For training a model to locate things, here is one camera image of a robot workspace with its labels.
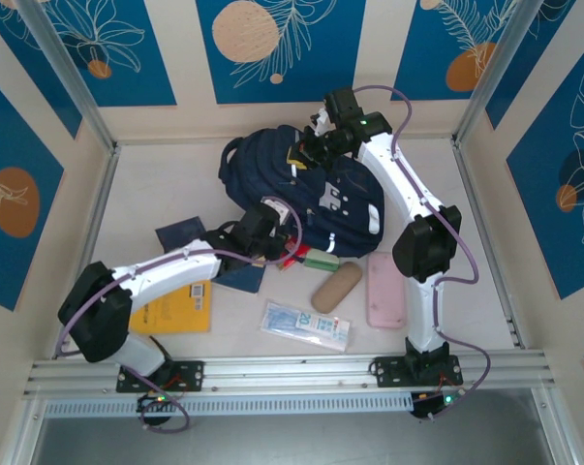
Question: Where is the tan glasses case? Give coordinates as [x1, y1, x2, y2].
[310, 261, 364, 312]

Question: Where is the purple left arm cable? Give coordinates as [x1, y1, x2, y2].
[53, 195, 305, 433]

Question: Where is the aluminium lower frame post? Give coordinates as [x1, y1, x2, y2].
[0, 394, 48, 465]
[531, 387, 581, 465]

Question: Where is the aluminium mounting rail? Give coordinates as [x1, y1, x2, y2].
[22, 348, 559, 398]

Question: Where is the grey slotted cable duct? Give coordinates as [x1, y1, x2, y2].
[43, 390, 415, 419]

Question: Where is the clear plastic blue supply pack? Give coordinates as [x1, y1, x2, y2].
[260, 300, 353, 354]

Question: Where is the aluminium table side rail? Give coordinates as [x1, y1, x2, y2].
[449, 138, 528, 350]
[52, 143, 122, 360]

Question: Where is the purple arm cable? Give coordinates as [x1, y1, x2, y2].
[53, 195, 305, 433]
[353, 84, 492, 422]

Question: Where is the pink pencil case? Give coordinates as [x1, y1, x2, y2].
[366, 251, 408, 330]

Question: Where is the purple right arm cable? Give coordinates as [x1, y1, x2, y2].
[353, 84, 492, 422]

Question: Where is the navy book with yellow label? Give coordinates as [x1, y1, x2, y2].
[154, 216, 207, 253]
[211, 261, 266, 295]

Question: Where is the green sticky note pad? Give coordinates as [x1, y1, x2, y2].
[303, 249, 341, 272]

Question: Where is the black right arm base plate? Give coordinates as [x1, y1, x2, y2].
[370, 355, 465, 388]

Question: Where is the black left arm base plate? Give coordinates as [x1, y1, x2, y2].
[115, 360, 205, 394]

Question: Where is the navy blue backpack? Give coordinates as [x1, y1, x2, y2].
[218, 124, 386, 259]

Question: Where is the aluminium frame post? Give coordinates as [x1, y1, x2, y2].
[0, 394, 48, 465]
[452, 0, 539, 147]
[531, 387, 581, 465]
[17, 0, 119, 152]

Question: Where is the red stationery box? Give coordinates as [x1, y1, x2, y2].
[274, 236, 313, 272]

